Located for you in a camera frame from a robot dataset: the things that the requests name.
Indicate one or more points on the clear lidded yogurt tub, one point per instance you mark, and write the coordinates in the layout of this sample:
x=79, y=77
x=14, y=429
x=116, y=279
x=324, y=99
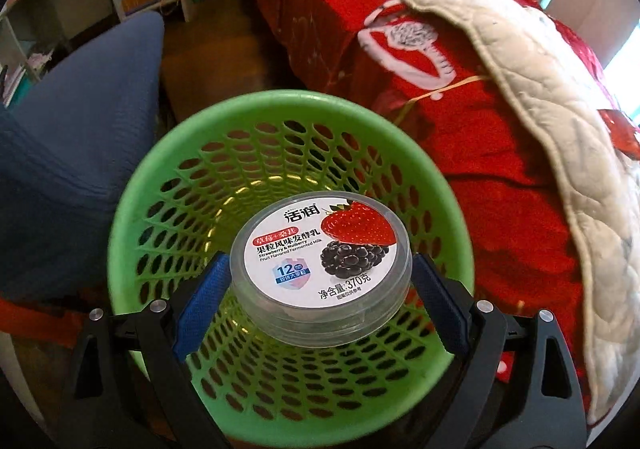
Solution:
x=320, y=259

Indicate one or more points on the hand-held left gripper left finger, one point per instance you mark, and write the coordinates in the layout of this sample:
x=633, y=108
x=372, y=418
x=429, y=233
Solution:
x=200, y=301

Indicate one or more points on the red printed blanket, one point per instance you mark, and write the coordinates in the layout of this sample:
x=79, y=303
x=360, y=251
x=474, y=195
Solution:
x=500, y=179

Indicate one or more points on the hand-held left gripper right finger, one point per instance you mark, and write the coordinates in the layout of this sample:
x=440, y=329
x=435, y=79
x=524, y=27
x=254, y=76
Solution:
x=440, y=301

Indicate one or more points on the white quilted mat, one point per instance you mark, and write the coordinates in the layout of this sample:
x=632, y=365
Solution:
x=550, y=104

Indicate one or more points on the green perforated plastic basket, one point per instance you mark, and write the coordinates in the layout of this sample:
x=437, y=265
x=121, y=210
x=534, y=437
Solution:
x=300, y=102

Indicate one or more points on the orange cloth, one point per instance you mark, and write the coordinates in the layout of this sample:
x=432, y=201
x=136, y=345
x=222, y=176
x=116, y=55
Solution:
x=40, y=321

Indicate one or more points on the blue fabric chair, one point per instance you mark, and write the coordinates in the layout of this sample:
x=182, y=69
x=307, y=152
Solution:
x=75, y=139

